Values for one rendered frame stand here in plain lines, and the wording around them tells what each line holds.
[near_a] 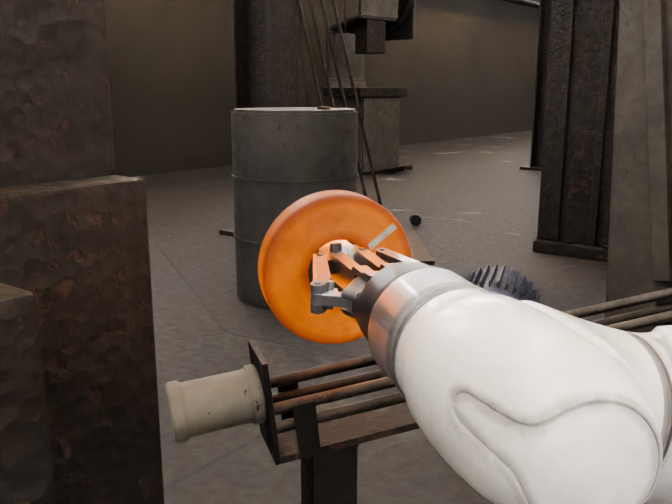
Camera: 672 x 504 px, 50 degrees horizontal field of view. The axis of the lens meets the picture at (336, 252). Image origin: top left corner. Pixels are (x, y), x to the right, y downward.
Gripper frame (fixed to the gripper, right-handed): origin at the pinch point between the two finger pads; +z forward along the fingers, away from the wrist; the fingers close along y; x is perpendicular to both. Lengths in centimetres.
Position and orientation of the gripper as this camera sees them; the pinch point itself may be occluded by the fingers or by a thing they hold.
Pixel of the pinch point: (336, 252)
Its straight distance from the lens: 71.9
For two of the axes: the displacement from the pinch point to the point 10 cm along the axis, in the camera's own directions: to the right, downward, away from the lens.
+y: 9.5, -0.7, 3.0
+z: -3.1, -2.6, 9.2
